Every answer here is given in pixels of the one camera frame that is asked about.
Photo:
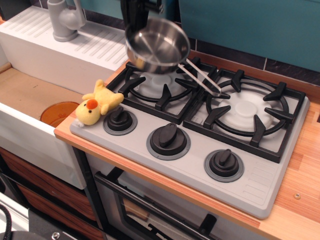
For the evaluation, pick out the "stainless steel pan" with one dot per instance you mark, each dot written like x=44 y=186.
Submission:
x=162 y=46

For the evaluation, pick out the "white toy sink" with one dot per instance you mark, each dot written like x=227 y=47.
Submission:
x=37 y=72

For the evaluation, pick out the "grey toy stove top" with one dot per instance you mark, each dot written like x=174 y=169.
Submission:
x=254 y=192

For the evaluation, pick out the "black left stove knob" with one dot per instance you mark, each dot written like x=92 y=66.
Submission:
x=120 y=122

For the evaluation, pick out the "grey toy faucet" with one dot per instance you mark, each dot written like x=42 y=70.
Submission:
x=65 y=22

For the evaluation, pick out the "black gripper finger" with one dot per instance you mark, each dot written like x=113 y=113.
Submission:
x=141 y=14
x=128 y=10

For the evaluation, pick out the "black right stove knob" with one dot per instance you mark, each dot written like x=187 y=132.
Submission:
x=224 y=166

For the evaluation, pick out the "black right burner grate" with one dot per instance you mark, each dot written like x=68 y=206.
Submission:
x=258 y=117

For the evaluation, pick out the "black burner grate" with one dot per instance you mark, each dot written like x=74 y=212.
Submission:
x=258 y=117
x=166 y=96

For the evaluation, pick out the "black stove knob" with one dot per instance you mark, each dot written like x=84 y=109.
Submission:
x=224 y=166
x=120 y=122
x=168 y=142

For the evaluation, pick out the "black left burner grate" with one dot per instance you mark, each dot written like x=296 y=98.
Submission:
x=166 y=96

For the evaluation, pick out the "yellow stuffed duck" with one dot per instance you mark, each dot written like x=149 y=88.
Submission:
x=96 y=104

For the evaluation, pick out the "wooden drawer front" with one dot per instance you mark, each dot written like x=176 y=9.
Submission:
x=46 y=194

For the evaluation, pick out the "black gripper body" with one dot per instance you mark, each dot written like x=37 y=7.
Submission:
x=156 y=5

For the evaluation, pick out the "oven door with handle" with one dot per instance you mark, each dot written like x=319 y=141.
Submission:
x=144 y=211

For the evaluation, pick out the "black middle stove knob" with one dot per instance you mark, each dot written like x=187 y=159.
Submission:
x=168 y=142

